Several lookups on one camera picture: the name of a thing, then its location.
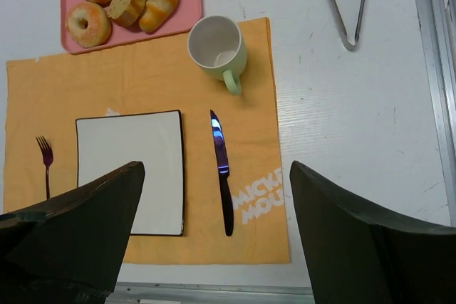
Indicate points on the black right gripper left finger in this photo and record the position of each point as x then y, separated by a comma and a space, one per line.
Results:
69, 248

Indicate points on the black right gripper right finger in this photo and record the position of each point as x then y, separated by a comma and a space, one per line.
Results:
357, 251

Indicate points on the purple metal fork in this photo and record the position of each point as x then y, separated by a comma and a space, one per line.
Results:
47, 155

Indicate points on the white square plate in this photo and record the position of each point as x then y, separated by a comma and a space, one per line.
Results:
156, 140

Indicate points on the purple table knife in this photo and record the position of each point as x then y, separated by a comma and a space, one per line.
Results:
223, 173

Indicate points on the orange cloth placemat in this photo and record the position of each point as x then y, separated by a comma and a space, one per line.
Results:
47, 95

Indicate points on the sugared donut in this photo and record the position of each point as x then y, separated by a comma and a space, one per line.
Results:
88, 24

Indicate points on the light green mug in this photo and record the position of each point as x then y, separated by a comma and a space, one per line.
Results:
216, 44

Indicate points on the pink plastic tray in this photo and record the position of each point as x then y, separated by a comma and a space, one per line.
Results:
187, 13

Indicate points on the aluminium table frame rail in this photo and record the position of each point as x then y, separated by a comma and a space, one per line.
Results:
364, 92

